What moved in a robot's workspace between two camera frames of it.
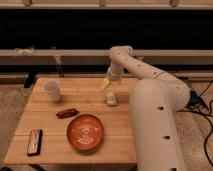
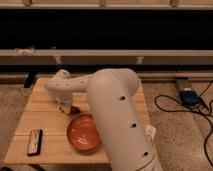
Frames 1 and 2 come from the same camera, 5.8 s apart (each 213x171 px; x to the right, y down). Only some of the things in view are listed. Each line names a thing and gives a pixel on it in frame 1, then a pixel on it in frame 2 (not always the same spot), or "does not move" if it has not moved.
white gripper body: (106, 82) → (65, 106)
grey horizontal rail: (104, 56) does not move
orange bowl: (85, 132) does not move
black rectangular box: (35, 142) does not move
